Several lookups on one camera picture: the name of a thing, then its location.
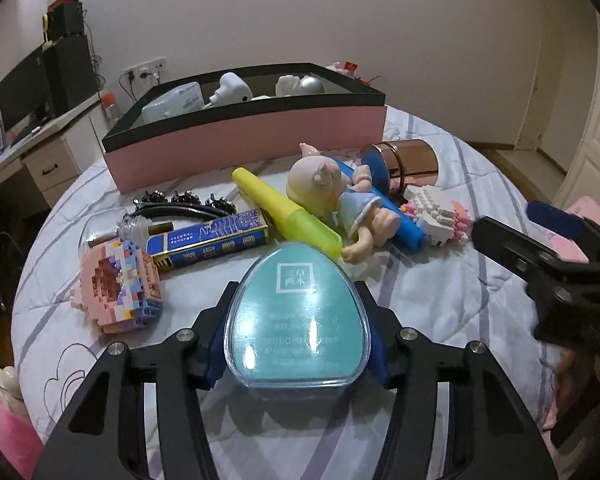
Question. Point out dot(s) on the white wall socket strip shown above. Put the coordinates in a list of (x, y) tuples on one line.
[(150, 67)]

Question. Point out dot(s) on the black computer tower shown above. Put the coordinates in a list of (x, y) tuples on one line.
[(72, 77)]

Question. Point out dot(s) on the person's right forearm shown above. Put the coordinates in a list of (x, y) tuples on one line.
[(585, 400)]

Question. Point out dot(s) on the white rounded plastic gadget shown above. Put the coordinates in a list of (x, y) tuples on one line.
[(230, 87)]

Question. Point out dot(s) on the pink storage box black rim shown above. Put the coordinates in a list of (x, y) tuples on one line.
[(230, 150)]

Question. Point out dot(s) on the yellow plastic tube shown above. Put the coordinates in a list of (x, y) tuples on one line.
[(280, 205)]

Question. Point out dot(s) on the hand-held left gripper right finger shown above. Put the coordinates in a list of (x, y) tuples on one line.
[(379, 360)]

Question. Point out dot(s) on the white building block toy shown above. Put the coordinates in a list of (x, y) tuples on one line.
[(432, 207)]

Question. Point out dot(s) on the black flowered hair band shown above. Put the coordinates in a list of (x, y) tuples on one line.
[(190, 199)]

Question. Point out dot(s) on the teal oval plastic case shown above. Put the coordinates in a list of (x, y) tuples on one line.
[(295, 320)]

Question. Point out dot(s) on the black box speaker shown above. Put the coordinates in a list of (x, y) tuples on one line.
[(65, 20)]

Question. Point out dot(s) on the doll figurine blue dress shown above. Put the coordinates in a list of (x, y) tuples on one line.
[(312, 180)]

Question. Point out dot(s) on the clear bottle red cap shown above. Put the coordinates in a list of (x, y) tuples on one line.
[(111, 105)]

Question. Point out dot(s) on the blue printed carton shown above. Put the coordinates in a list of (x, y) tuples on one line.
[(210, 237)]

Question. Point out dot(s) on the striped white quilted table cover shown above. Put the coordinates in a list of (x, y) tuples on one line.
[(455, 310)]

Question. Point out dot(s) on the pink quilted blanket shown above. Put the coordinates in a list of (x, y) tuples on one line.
[(592, 206)]

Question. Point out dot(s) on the pink upholstered seat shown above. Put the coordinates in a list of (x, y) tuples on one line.
[(0, 420)]

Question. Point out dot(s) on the blue plastic tube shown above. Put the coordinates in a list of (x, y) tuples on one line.
[(405, 232)]

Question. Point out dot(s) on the white desk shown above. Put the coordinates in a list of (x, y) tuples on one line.
[(55, 170)]

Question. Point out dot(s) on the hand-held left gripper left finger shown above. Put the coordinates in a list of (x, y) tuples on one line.
[(214, 360)]

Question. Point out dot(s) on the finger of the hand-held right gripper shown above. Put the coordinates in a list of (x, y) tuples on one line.
[(555, 215), (520, 250)]

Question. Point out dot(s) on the clear glass bottle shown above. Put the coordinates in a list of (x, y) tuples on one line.
[(132, 225)]

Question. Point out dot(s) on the black computer monitor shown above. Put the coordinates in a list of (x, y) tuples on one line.
[(22, 95)]

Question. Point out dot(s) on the pink pastel building block toy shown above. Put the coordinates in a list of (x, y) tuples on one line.
[(115, 290)]

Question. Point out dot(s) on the small red white toy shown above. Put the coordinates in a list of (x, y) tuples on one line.
[(350, 67)]

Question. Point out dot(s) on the small cream stand fan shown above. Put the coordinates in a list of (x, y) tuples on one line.
[(45, 22)]

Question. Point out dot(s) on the rose gold metal canister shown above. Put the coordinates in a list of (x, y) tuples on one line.
[(410, 162)]

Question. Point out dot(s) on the white silver astronaut figure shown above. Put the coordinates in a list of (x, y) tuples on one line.
[(290, 85)]

